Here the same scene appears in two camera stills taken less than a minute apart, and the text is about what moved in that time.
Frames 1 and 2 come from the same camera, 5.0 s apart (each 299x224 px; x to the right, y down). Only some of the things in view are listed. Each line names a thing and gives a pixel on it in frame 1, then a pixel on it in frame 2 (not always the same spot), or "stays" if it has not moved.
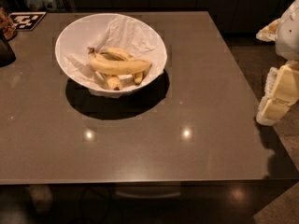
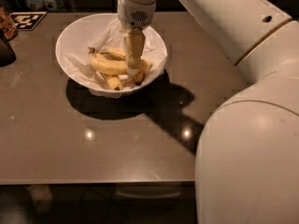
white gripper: [288, 35] → [135, 15]
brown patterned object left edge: [7, 25] stays
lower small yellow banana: [114, 82] stays
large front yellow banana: [113, 66] stays
